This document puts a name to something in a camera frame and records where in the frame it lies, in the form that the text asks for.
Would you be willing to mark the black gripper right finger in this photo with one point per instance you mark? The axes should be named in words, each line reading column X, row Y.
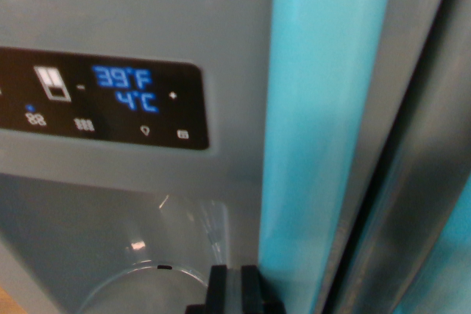
column 250, row 288

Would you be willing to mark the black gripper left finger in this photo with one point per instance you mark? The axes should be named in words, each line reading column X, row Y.
column 218, row 288

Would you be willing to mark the grey fridge door with logo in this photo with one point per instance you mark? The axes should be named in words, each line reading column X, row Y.
column 441, row 89

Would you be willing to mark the clear plastic dispenser cup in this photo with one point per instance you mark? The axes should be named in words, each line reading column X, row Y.
column 147, row 284

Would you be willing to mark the black temperature display panel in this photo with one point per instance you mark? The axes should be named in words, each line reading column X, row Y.
column 110, row 115

